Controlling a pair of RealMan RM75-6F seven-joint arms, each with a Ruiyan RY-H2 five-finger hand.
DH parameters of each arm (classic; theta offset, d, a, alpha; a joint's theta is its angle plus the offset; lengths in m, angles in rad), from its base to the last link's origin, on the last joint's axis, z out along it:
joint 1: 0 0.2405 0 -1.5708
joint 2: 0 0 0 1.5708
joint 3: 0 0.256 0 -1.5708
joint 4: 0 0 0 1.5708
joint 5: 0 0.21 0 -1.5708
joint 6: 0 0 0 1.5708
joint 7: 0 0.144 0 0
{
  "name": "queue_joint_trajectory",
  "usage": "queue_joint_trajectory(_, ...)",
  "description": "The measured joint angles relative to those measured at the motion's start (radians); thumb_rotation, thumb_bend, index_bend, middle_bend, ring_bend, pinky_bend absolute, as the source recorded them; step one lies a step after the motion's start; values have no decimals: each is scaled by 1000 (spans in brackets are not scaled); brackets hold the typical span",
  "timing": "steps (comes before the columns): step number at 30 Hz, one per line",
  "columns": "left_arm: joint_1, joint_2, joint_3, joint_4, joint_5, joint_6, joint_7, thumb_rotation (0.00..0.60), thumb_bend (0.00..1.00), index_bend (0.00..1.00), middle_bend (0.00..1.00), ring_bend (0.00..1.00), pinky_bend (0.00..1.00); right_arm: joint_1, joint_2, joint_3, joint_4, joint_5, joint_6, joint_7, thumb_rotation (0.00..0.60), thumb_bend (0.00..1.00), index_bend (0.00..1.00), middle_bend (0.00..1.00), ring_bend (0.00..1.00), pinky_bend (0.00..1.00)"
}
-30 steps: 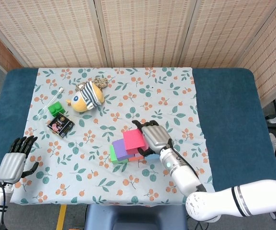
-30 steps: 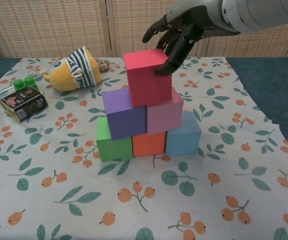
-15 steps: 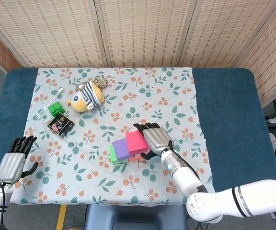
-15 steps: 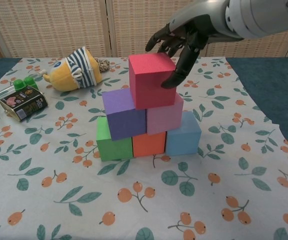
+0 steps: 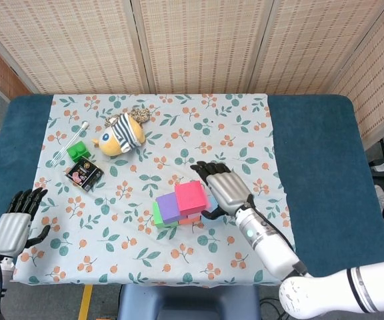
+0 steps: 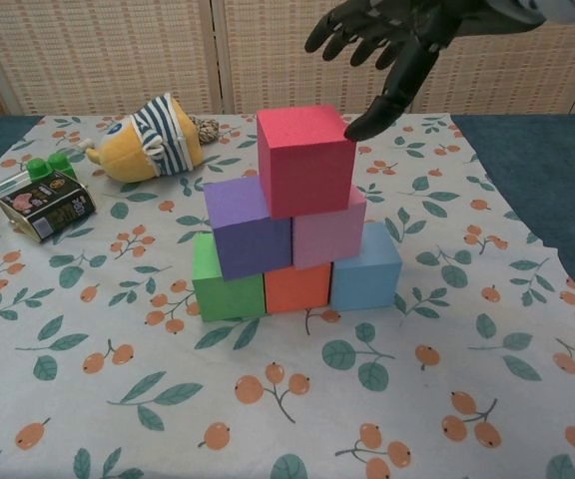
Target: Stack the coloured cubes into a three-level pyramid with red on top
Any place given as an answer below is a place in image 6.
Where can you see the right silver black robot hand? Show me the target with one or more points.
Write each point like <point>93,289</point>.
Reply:
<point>407,50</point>

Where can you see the red foam cube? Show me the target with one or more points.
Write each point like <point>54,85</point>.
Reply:
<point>307,164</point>

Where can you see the pink foam cube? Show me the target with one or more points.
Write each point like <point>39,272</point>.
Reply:
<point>327,239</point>

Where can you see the blue foam cube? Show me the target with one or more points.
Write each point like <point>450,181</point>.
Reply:
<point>365,279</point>

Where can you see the purple foam cube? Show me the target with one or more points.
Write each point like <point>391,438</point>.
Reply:
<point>247,239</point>

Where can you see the orange foam cube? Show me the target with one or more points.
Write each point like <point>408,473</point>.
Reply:
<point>297,292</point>

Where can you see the green foam cube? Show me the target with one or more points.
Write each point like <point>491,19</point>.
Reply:
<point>227,299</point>

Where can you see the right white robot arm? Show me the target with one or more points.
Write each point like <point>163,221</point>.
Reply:
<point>572,9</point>

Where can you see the woven bamboo folding screen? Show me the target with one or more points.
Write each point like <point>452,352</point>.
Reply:
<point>118,50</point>

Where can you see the yellow plush toy striped shirt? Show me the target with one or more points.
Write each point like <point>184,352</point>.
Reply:
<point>128,149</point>

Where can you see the floral print tablecloth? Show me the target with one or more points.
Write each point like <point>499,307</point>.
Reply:
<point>417,349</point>

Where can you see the green toy brick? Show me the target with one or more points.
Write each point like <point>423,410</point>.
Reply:
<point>40,169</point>

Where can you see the black snack packet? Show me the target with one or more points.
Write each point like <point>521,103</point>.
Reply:
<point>43,204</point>

